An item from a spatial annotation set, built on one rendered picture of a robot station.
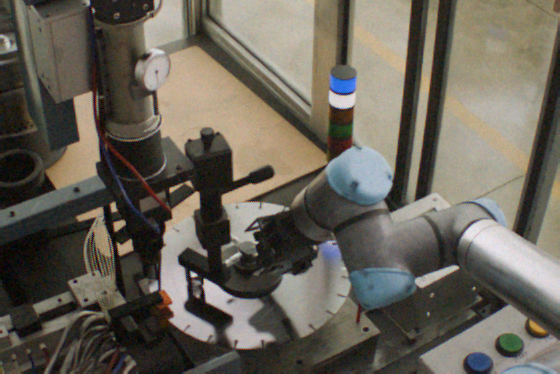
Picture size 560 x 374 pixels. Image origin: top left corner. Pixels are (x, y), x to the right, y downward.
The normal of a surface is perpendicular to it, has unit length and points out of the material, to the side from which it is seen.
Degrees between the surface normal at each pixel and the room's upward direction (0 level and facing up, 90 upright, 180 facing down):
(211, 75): 0
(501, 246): 32
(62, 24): 90
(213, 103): 0
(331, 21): 90
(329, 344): 0
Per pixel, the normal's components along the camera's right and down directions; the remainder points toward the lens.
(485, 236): -0.51, -0.75
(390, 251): 0.19, -0.38
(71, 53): 0.53, 0.54
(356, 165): 0.40, -0.43
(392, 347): 0.01, -0.77
